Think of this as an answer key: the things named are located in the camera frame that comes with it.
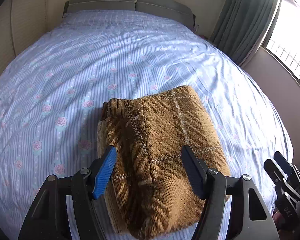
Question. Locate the window with metal frame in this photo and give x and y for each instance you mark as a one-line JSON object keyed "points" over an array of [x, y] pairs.
{"points": [[283, 38]]}

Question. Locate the grey left headboard cushion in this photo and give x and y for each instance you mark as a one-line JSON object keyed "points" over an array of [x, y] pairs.
{"points": [[79, 5]]}

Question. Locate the green curtain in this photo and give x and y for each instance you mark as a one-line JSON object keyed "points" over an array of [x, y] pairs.
{"points": [[242, 26]]}

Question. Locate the grey right headboard cushion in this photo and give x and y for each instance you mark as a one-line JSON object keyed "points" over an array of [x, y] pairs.
{"points": [[168, 9]]}

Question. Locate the blue floral striped bedsheet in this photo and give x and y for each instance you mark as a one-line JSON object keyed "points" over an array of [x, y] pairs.
{"points": [[51, 96]]}

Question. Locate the brown plaid knit sweater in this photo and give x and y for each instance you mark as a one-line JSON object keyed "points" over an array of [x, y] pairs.
{"points": [[149, 193]]}

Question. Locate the grey headboard cushion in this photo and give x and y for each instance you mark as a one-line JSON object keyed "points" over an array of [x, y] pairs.
{"points": [[168, 9], [79, 5]]}

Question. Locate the white louvered wardrobe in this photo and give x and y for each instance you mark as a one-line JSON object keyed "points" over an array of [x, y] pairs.
{"points": [[22, 22]]}

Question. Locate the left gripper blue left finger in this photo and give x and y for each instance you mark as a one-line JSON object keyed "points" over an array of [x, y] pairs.
{"points": [[47, 217]]}

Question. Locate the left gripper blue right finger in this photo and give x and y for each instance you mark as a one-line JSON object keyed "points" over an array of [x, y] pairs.
{"points": [[249, 216]]}

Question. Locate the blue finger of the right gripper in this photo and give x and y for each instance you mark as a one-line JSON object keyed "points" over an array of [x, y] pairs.
{"points": [[273, 171], [287, 168]]}

